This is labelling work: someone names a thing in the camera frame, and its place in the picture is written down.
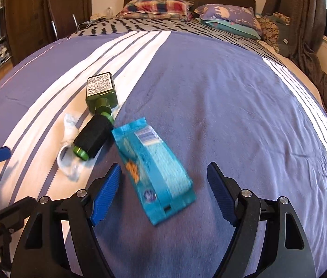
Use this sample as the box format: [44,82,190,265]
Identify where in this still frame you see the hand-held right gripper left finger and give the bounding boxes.
[10,163,123,278]

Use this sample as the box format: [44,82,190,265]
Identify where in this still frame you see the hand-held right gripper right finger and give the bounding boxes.
[207,162,317,278]

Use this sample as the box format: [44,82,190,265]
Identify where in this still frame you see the blue wipes packet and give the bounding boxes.
[111,117,197,227]

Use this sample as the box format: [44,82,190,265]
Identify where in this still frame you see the black thread spool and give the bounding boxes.
[73,115,115,161]

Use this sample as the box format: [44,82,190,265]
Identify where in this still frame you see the clear plastic wrapper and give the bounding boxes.
[57,112,95,182]

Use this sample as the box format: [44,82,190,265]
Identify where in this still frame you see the blue white striped blanket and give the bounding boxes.
[0,30,327,278]

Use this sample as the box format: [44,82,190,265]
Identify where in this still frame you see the green glass bottle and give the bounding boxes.
[85,72,118,123]

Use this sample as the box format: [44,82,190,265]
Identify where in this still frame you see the dark wooden wardrobe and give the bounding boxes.
[0,0,93,85]

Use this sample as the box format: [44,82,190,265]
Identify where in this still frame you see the teal pillow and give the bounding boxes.
[199,17,261,40]

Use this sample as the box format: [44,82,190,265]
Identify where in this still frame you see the dark green bag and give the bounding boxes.
[273,20,298,57]

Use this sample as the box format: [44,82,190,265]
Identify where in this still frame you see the brown patterned cushion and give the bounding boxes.
[255,12,291,54]

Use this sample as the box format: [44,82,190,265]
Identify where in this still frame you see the zebra striped bed sheet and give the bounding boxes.
[67,17,283,56]

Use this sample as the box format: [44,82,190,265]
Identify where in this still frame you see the purple elephant print pillow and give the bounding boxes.
[194,3,264,36]

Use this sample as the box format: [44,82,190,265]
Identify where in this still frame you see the plaid pillow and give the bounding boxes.
[116,0,195,22]

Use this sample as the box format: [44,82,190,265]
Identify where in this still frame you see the brown curtain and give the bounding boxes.
[263,0,327,114]

